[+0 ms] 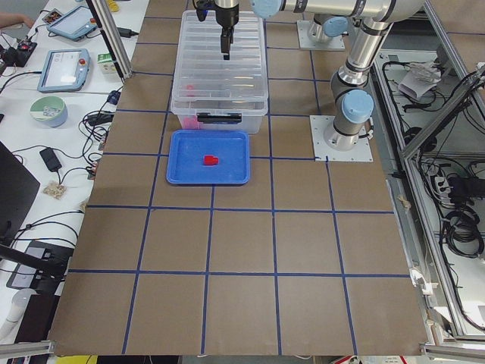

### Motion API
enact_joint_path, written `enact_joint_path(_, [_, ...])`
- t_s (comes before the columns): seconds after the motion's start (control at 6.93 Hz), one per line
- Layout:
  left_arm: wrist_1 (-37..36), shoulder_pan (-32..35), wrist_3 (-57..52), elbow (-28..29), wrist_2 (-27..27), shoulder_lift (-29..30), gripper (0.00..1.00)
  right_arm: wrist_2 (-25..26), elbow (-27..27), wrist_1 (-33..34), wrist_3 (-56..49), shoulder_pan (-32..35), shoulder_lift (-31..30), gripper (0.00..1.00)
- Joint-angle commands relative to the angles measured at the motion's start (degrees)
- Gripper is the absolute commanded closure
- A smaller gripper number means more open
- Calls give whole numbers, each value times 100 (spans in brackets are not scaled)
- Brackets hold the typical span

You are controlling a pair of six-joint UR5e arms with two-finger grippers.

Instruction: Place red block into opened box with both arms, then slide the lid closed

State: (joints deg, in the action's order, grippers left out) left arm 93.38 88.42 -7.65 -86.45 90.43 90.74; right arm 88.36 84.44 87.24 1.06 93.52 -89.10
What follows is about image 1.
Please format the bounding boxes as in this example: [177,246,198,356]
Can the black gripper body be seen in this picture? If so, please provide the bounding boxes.
[214,0,239,29]

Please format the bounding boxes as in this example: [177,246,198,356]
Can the clear plastic box lid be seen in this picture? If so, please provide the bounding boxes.
[172,10,269,113]

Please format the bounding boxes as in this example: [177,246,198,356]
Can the red block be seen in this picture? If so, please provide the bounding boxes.
[203,155,219,166]
[181,115,201,130]
[185,84,196,98]

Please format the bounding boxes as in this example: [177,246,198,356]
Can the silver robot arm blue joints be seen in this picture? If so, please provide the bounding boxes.
[251,0,427,149]

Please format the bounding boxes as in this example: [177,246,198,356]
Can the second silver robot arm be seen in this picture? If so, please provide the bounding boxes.
[193,0,349,60]

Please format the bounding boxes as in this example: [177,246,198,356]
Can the clear plastic storage box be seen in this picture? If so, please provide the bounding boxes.
[170,10,270,135]

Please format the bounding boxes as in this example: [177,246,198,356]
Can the red block inside box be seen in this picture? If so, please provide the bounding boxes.
[181,115,201,130]

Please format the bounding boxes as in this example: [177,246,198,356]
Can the red block under lid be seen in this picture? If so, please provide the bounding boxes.
[185,84,196,98]

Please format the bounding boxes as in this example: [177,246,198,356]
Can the blue plastic tray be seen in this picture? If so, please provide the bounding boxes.
[166,130,251,186]

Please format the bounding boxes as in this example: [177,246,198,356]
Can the green white carton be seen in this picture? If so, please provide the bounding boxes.
[96,53,117,74]

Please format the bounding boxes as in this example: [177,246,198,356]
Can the teach pendant tablet far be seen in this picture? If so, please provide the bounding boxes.
[47,6,98,41]

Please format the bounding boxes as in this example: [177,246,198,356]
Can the teach pendant tablet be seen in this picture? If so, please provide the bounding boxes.
[37,49,90,93]
[47,6,98,41]

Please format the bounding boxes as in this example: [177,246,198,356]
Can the teach pendant tablet near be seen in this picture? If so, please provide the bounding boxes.
[37,49,90,93]

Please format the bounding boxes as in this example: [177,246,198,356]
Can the green white bowl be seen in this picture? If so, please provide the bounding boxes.
[30,96,68,127]

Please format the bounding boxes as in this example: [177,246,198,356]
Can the black power adapter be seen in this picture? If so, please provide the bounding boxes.
[39,147,62,172]

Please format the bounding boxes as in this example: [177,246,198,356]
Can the black box latch handle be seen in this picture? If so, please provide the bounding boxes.
[196,112,243,124]

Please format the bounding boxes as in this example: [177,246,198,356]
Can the aluminium frame post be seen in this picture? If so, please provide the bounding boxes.
[86,0,133,80]

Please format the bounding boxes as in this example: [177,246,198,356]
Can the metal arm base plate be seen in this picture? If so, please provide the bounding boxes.
[310,115,374,162]

